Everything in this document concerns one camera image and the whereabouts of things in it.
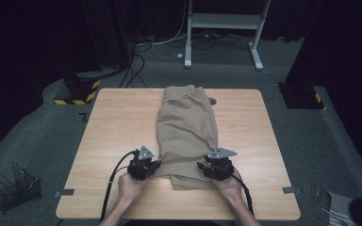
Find yellow black striped stand base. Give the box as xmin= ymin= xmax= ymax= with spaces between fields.
xmin=54 ymin=70 xmax=102 ymax=106

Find white floor cable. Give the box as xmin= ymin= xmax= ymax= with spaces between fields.
xmin=135 ymin=0 xmax=188 ymax=60

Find grey striped sheet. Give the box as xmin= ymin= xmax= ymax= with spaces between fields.
xmin=324 ymin=189 xmax=359 ymax=226

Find grey tape strip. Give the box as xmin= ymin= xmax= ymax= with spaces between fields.
xmin=281 ymin=186 xmax=303 ymax=195
xmin=54 ymin=188 xmax=75 ymax=199

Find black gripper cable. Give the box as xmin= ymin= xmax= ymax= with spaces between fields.
xmin=231 ymin=170 xmax=255 ymax=217
xmin=99 ymin=150 xmax=140 ymax=223

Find beige pants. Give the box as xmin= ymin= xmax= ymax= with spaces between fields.
xmin=155 ymin=84 xmax=220 ymax=191

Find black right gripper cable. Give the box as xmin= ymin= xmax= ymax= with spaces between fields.
xmin=231 ymin=170 xmax=255 ymax=217

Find black wire basket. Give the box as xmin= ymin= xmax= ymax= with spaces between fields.
xmin=0 ymin=169 xmax=42 ymax=212

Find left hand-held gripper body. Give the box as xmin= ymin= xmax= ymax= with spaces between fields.
xmin=126 ymin=145 xmax=158 ymax=182

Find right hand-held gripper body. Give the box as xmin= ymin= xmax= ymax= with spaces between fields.
xmin=201 ymin=147 xmax=239 ymax=182

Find black floor cables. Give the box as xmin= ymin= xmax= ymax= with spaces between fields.
xmin=118 ymin=43 xmax=149 ymax=89

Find white metal stand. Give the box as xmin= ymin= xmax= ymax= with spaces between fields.
xmin=183 ymin=0 xmax=272 ymax=72

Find person's left hand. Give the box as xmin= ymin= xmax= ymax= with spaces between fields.
xmin=117 ymin=171 xmax=151 ymax=202

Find person's right hand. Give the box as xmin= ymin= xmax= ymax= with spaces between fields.
xmin=211 ymin=174 xmax=243 ymax=204

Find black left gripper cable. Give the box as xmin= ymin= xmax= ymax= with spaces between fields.
xmin=99 ymin=150 xmax=140 ymax=223

